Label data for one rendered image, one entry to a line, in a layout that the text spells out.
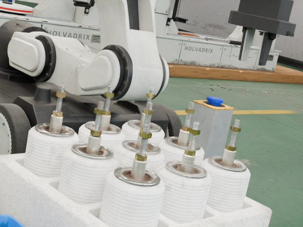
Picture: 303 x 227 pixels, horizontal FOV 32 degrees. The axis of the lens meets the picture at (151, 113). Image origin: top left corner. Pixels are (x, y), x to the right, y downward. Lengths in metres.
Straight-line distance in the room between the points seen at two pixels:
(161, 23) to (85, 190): 2.90
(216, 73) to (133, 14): 2.64
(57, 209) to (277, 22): 0.49
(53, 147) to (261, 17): 0.44
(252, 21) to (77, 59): 0.67
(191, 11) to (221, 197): 6.97
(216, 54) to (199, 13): 3.70
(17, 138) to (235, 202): 0.56
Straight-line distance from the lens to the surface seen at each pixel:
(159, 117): 1.60
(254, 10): 0.97
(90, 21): 3.37
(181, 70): 3.77
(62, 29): 3.19
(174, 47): 3.78
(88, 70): 1.39
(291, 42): 6.80
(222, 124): 1.26
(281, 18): 0.96
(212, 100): 1.24
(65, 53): 1.56
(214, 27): 7.57
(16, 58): 1.71
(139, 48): 1.36
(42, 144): 0.99
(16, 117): 1.34
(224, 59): 4.20
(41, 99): 1.40
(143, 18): 1.45
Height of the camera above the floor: 0.54
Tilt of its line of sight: 13 degrees down
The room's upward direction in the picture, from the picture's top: 11 degrees clockwise
